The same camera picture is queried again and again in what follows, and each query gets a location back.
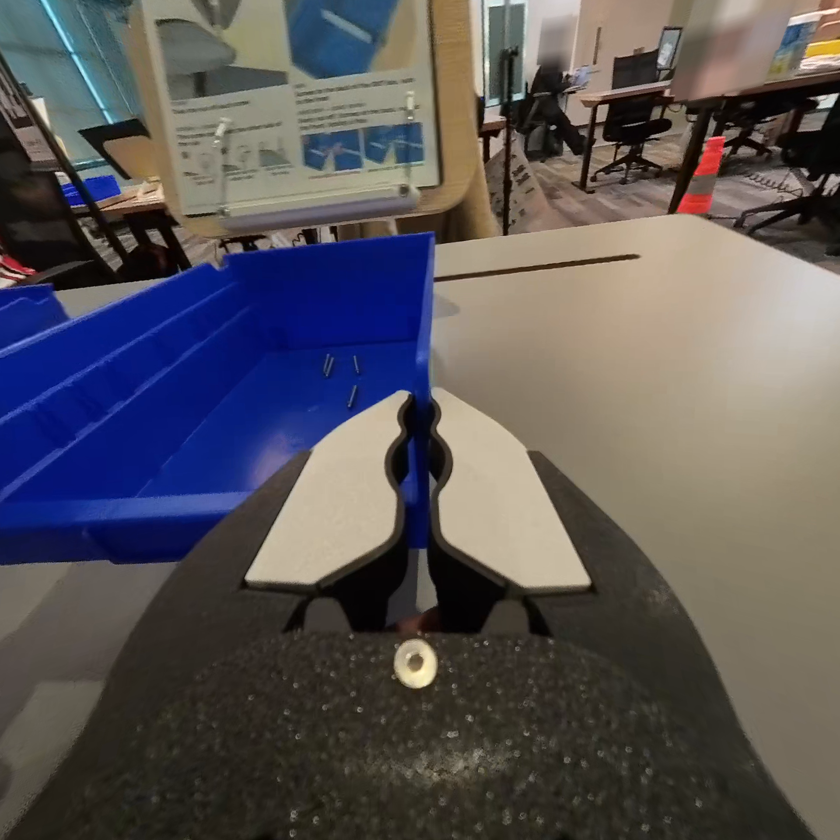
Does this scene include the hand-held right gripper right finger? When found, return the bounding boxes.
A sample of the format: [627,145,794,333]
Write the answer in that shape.
[428,387,593,597]

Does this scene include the black monitor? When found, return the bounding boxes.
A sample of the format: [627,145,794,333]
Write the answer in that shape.
[611,49,661,90]

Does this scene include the yellow blue box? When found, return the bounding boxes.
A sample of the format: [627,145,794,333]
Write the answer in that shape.
[769,14,820,81]

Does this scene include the long wooden desk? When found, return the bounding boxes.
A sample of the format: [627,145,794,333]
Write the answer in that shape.
[668,66,840,215]

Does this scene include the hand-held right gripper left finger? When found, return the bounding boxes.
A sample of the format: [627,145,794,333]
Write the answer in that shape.
[244,390,416,592]

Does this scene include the printed instruction sign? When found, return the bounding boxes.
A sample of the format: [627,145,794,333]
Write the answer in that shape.
[141,0,444,221]

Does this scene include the blue plastic bin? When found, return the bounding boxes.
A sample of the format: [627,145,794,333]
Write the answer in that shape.
[0,231,437,567]
[61,176,122,206]
[0,285,70,355]

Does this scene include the orange traffic cone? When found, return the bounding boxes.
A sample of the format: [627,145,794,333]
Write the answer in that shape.
[676,136,727,216]

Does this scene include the black tripod stand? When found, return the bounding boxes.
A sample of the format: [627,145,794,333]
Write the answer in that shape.
[493,46,527,237]

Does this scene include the black office chair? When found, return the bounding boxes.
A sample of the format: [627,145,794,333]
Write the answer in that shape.
[734,112,840,258]
[712,98,777,160]
[594,98,674,179]

